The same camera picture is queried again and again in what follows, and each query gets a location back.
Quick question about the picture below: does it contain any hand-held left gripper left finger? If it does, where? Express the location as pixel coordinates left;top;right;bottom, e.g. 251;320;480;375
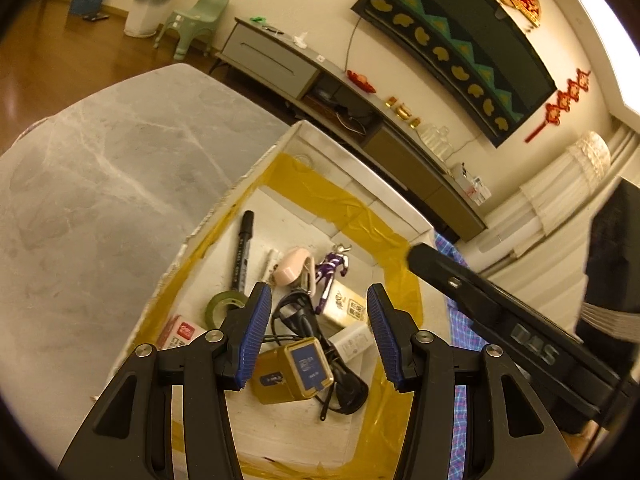
57;281;274;480

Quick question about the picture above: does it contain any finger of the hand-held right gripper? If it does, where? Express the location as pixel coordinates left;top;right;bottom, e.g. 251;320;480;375
406;242;506;332

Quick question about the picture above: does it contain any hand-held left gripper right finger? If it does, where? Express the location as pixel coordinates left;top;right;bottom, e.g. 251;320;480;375
366;282;581;480

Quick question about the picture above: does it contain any small white box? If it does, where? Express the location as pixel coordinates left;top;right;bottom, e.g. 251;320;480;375
332;322;376;364

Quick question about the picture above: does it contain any gold square tin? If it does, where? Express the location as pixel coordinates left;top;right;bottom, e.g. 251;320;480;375
249;337;335;406

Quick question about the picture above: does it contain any gold carton box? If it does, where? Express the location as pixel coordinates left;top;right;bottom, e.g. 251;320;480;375
319;279;374;331

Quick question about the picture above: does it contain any green tape roll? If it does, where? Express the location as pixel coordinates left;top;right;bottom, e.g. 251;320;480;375
204;289;250;327

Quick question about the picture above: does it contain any black cable charger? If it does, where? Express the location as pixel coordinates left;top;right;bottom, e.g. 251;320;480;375
269;289;370;422

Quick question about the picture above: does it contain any red white card box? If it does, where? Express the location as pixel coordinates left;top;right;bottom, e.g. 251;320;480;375
155;313;207;352

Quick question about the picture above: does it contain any white case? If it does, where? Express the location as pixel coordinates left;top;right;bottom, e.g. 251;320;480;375
269;245;316;289

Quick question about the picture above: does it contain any small clear bottle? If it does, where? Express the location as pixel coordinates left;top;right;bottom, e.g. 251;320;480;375
262;247;281;281

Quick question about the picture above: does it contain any black marker pen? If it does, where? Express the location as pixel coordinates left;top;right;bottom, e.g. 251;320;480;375
230;209;256;294

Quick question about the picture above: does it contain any purple silver action figure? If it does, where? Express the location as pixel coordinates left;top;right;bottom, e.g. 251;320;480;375
313;242;354;314

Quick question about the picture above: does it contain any white cardboard box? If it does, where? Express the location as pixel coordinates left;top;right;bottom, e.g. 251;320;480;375
112;120;436;480

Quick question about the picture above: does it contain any white desk calendar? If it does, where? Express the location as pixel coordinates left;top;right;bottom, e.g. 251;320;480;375
462;174;492;206

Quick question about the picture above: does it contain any blue plaid cloth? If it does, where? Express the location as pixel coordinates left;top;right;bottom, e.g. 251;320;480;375
432;232;501;480

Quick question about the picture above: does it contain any cluster of clear glass bottles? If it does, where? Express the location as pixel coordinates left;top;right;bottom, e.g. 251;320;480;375
417;123;455;160

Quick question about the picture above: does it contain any white curtain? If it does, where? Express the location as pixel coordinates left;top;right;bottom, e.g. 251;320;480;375
478;124;640;274

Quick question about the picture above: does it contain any red knot decoration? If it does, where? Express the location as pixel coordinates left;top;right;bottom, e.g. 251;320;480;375
523;67;592;144

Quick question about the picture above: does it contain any red fruit plate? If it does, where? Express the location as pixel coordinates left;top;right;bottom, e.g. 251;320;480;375
346;68;377;94

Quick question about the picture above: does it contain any grey television cabinet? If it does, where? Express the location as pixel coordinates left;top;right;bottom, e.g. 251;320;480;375
214;16;489;244

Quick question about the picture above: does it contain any green plastic chair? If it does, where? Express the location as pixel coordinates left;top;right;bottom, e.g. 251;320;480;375
153;0;231;59

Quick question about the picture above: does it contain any white planter with plant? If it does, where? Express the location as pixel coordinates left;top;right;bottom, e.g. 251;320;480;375
123;0;180;39

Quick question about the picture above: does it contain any wall television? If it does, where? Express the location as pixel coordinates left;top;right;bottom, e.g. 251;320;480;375
350;0;559;150

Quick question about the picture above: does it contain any television cable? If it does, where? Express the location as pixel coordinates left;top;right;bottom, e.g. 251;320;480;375
343;16;362;72

